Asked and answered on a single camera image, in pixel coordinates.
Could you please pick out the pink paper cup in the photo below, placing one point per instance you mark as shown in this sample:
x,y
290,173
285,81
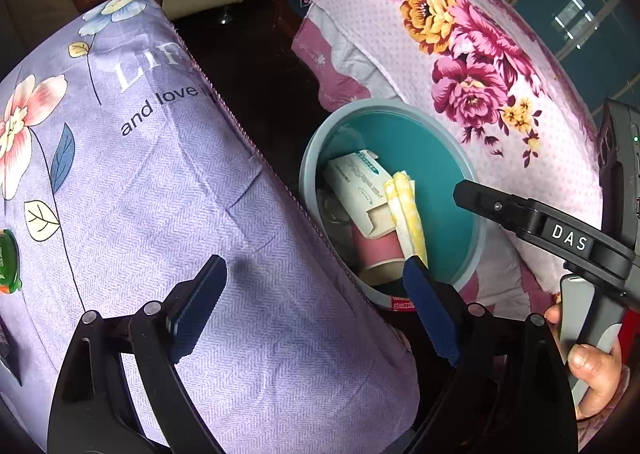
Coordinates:
x,y
379,260

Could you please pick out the white medicine box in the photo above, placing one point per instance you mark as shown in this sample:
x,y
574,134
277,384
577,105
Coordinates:
x,y
357,181

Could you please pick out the teal trash bin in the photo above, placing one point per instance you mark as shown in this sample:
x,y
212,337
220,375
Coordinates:
x,y
403,138

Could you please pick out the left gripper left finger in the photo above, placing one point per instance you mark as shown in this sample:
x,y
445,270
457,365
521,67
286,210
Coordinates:
x,y
92,409

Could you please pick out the yellow white striped wrapper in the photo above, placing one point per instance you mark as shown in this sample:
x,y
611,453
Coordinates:
x,y
400,192

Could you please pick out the person's right hand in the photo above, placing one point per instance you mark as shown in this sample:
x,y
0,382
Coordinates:
x,y
604,374

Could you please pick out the pink floral quilt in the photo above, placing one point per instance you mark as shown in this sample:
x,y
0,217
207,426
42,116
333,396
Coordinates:
x,y
477,68

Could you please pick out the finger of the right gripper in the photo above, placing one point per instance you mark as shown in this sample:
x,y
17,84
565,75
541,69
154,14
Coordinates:
x,y
540,228

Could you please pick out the green orange jelly cup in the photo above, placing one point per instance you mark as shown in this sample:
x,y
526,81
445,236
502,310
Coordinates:
x,y
10,281

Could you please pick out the purple floral bed sheet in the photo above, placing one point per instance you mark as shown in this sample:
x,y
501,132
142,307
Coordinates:
x,y
122,172

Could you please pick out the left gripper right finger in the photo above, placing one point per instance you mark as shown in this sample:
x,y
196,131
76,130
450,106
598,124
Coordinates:
x,y
505,391

